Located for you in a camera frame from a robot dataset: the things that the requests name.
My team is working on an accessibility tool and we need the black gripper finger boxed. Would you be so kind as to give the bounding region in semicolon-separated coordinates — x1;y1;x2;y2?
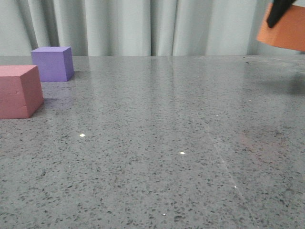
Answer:
266;0;295;28

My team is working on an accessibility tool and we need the orange foam cube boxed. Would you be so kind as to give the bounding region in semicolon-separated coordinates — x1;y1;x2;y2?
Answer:
256;3;305;52

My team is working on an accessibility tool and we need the pale grey-green curtain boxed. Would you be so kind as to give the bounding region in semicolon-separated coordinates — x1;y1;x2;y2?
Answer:
0;0;294;56

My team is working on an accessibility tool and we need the purple foam cube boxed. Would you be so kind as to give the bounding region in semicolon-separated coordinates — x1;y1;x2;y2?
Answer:
31;46;74;82

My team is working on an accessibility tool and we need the pink foam cube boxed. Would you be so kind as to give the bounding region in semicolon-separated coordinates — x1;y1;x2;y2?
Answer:
0;65;43;119

